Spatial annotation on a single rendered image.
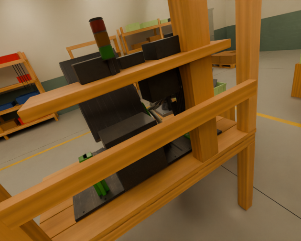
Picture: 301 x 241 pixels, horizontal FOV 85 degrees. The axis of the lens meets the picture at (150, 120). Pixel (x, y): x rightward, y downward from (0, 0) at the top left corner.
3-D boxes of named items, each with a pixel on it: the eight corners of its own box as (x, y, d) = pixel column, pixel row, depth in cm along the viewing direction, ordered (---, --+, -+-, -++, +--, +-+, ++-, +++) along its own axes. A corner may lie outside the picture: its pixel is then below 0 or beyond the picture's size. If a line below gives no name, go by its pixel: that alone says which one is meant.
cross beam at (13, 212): (14, 219, 58) (-2, 202, 55) (248, 93, 103) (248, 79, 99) (11, 231, 54) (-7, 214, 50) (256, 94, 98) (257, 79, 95)
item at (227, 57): (209, 67, 686) (209, 56, 667) (225, 61, 705) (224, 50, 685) (232, 68, 581) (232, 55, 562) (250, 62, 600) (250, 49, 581)
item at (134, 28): (198, 67, 726) (192, 9, 629) (138, 90, 634) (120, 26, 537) (190, 67, 772) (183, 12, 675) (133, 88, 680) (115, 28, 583)
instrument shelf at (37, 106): (34, 106, 69) (28, 97, 67) (195, 50, 100) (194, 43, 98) (24, 124, 48) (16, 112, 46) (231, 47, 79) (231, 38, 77)
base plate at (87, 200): (71, 177, 121) (69, 174, 120) (185, 117, 159) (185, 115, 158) (76, 222, 86) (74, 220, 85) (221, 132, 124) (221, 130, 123)
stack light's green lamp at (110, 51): (101, 60, 63) (96, 49, 61) (113, 57, 65) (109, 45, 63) (104, 60, 59) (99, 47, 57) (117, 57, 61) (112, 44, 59)
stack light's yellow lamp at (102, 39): (96, 49, 61) (91, 35, 59) (109, 45, 63) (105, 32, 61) (99, 47, 57) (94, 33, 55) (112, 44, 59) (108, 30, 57)
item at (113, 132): (116, 174, 109) (96, 131, 94) (154, 152, 119) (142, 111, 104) (125, 191, 94) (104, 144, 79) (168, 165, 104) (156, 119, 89)
